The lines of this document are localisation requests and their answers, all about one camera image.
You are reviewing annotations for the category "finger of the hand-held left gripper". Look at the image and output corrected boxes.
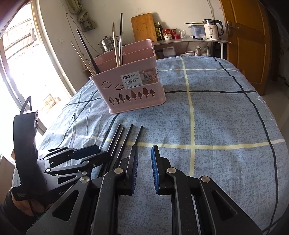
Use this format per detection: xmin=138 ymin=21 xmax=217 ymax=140
xmin=45 ymin=151 xmax=111 ymax=175
xmin=48 ymin=145 xmax=100 ymax=161

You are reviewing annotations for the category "white electric kettle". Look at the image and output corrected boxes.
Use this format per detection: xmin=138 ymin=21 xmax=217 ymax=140
xmin=202 ymin=19 xmax=224 ymax=41

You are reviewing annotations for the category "metal door handle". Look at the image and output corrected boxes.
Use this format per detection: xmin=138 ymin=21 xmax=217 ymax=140
xmin=226 ymin=20 xmax=239 ymax=35

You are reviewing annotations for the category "blue checked tablecloth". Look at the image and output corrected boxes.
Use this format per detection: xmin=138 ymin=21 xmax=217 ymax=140
xmin=37 ymin=56 xmax=286 ymax=235

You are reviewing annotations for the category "hanging grey cloth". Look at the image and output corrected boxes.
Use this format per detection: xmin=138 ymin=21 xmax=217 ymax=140
xmin=77 ymin=10 xmax=96 ymax=32

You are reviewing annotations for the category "steel steamer pot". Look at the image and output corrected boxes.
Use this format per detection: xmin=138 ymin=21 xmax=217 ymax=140
xmin=98 ymin=35 xmax=114 ymax=53

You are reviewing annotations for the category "wooden door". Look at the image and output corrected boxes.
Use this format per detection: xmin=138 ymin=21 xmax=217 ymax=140
xmin=219 ymin=0 xmax=271 ymax=95

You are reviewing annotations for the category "clear plastic storage box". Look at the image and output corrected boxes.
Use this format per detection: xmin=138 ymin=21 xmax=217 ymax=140
xmin=185 ymin=22 xmax=206 ymax=39

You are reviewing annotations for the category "steel kitchen counter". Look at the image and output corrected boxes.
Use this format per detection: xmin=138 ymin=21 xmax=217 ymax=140
xmin=154 ymin=37 xmax=231 ymax=60

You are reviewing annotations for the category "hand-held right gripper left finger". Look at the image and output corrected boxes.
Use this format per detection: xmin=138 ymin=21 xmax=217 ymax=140
xmin=26 ymin=146 xmax=139 ymax=235

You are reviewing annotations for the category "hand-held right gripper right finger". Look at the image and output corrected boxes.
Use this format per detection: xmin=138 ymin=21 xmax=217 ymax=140
xmin=151 ymin=145 xmax=263 ymax=235

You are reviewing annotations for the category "metal chopstick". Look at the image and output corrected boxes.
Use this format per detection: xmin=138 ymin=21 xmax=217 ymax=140
xmin=119 ymin=13 xmax=124 ymax=57
xmin=119 ymin=32 xmax=124 ymax=66

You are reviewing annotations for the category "wooden chopstick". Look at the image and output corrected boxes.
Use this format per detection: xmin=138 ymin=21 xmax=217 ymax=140
xmin=112 ymin=22 xmax=119 ymax=67
xmin=71 ymin=41 xmax=94 ymax=76

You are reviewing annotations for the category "wooden cutting board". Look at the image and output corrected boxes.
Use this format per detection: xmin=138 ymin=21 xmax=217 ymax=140
xmin=130 ymin=12 xmax=158 ymax=42

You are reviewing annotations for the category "black chopstick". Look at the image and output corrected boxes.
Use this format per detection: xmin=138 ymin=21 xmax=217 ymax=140
xmin=114 ymin=125 xmax=133 ymax=169
xmin=106 ymin=123 xmax=122 ymax=159
xmin=109 ymin=127 xmax=125 ymax=172
xmin=76 ymin=28 xmax=100 ymax=74
xmin=99 ymin=123 xmax=111 ymax=151

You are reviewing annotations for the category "pink plastic utensil basket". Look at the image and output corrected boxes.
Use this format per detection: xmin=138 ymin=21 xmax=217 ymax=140
xmin=90 ymin=39 xmax=166 ymax=114

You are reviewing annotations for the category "person's left hand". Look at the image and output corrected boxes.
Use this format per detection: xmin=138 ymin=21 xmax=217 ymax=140
xmin=10 ymin=190 xmax=50 ymax=216

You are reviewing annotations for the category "white plastic jug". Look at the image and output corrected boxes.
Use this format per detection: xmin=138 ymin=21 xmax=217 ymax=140
xmin=163 ymin=46 xmax=176 ymax=57

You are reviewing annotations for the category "person's left forearm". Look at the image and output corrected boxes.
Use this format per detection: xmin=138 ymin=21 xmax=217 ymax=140
xmin=0 ymin=190 xmax=30 ymax=235

